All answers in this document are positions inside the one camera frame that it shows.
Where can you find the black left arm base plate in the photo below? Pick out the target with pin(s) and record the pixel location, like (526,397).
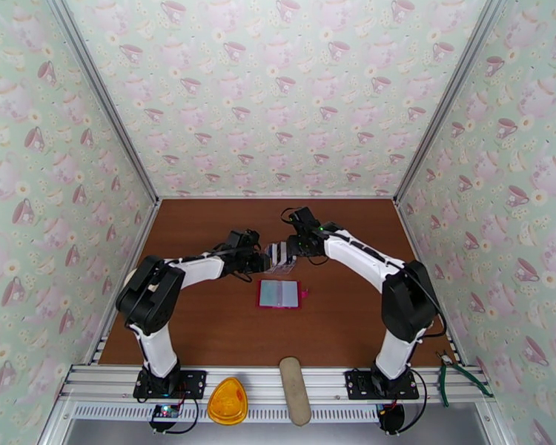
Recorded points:
(192,383)

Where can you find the white card with blue edge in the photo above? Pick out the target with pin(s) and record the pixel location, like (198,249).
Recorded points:
(273,253)

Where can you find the black round device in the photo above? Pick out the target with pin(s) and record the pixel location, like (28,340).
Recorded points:
(391,418)

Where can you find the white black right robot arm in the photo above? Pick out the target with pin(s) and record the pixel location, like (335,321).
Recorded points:
(361,258)

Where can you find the teal card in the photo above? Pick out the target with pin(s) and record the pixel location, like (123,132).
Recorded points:
(270,293)

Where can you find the orange plastic rounded triangle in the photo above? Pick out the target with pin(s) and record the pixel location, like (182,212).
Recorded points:
(227,402)

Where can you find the aluminium frame post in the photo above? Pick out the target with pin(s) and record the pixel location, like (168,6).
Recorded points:
(449,96)
(102,91)

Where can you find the beige oblong pad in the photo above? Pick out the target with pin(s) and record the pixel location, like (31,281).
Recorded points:
(295,392)

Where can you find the aluminium frame rail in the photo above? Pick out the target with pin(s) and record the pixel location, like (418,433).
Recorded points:
(268,379)

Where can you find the red leather card holder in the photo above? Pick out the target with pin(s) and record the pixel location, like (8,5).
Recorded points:
(289,293)

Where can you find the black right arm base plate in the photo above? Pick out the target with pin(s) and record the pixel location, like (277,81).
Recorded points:
(357,383)

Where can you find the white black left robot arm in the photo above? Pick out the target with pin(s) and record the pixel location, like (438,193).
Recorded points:
(199,270)

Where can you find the clear acrylic card organizer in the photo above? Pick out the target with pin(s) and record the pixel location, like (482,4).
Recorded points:
(280,270)

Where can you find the small circuit board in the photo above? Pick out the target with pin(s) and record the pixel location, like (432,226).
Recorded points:
(164,412)

